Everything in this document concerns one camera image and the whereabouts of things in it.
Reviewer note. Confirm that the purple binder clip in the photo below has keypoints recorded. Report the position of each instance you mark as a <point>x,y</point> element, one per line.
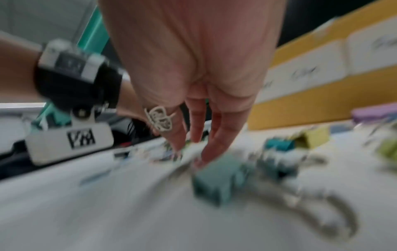
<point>375,112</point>

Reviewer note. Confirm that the black wristband with markers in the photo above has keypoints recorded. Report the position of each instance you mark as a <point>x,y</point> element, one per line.
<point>77,85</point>

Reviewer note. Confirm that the yellow binder clip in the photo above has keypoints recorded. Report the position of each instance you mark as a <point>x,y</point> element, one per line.
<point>316,137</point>

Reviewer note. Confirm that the person's left hand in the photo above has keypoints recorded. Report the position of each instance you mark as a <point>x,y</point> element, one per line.
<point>130,105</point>

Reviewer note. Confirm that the person's left forearm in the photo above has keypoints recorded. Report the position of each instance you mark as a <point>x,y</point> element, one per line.
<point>15,66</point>

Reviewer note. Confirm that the yellow divided plastic bin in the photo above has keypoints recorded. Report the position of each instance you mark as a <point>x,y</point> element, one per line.
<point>310,107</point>

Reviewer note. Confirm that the small light teal binder clip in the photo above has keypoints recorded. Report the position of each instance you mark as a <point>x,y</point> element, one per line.
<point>279,144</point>

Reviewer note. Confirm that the lime green binder clip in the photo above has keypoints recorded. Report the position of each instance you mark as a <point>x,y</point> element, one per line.
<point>389,149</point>

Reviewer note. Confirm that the person's right hand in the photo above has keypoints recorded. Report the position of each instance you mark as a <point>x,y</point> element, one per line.
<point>192,49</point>

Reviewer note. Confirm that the large mint green binder clip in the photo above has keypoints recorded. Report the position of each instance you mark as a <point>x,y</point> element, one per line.
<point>217,181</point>

